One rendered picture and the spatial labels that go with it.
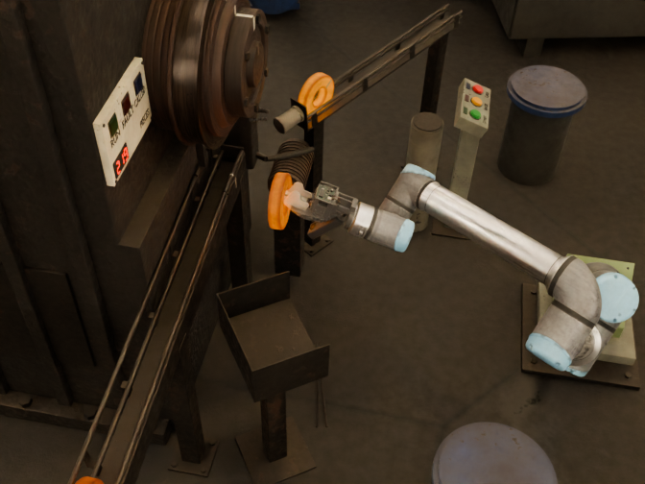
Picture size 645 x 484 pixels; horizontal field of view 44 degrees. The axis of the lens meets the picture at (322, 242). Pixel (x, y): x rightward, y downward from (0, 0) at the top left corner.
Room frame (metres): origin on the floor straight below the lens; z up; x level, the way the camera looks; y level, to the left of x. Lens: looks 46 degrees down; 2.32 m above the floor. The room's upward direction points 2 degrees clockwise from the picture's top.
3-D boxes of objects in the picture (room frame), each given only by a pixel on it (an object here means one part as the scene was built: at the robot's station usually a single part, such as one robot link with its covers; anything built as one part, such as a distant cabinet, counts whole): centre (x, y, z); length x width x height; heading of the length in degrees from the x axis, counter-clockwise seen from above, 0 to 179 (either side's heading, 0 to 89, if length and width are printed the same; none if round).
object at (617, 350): (1.78, -0.93, 0.10); 0.32 x 0.32 x 0.04; 81
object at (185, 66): (1.80, 0.30, 1.11); 0.47 x 0.06 x 0.47; 170
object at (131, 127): (1.48, 0.47, 1.15); 0.26 x 0.02 x 0.18; 170
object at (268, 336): (1.25, 0.12, 0.36); 0.26 x 0.20 x 0.72; 25
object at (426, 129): (2.33, -0.37, 0.26); 0.12 x 0.12 x 0.52
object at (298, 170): (2.10, 0.12, 0.27); 0.22 x 0.13 x 0.53; 170
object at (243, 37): (1.78, 0.21, 1.11); 0.28 x 0.06 x 0.28; 170
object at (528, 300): (1.78, -0.93, 0.04); 0.40 x 0.40 x 0.08; 81
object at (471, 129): (2.35, -0.53, 0.31); 0.24 x 0.16 x 0.62; 170
